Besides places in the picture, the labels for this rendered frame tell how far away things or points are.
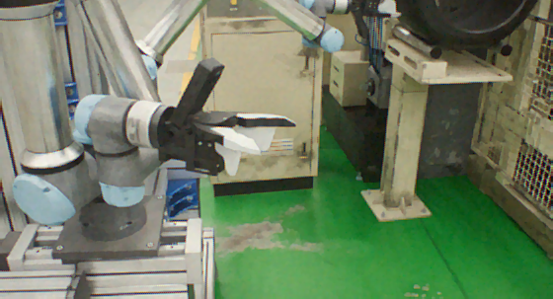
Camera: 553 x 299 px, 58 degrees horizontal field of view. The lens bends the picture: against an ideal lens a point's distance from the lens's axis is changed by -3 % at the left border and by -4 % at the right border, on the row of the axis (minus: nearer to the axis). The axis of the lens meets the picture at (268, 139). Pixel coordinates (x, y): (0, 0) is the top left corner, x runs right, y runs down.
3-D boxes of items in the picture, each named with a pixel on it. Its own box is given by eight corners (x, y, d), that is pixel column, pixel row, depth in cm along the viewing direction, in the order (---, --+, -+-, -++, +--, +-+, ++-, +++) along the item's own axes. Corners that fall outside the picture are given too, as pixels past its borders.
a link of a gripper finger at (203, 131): (244, 145, 72) (215, 128, 78) (244, 133, 71) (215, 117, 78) (213, 150, 69) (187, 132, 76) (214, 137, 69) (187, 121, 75)
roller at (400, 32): (403, 25, 206) (402, 36, 208) (393, 25, 205) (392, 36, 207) (443, 46, 175) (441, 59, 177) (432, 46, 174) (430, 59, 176)
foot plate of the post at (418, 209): (360, 192, 264) (361, 186, 262) (409, 188, 268) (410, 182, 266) (378, 221, 240) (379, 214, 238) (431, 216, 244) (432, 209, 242)
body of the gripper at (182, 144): (240, 162, 82) (175, 150, 86) (242, 110, 79) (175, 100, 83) (219, 178, 75) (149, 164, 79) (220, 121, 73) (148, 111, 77)
